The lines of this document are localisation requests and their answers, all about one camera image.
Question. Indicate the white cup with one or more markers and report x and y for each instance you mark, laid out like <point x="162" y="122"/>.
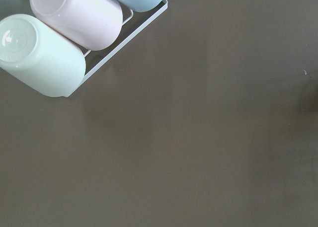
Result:
<point x="40" y="57"/>

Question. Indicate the pink cup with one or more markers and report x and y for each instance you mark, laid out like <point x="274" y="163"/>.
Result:
<point x="93" y="24"/>

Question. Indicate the white wire cup rack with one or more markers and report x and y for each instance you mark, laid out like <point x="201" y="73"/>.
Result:
<point x="134" y="23"/>

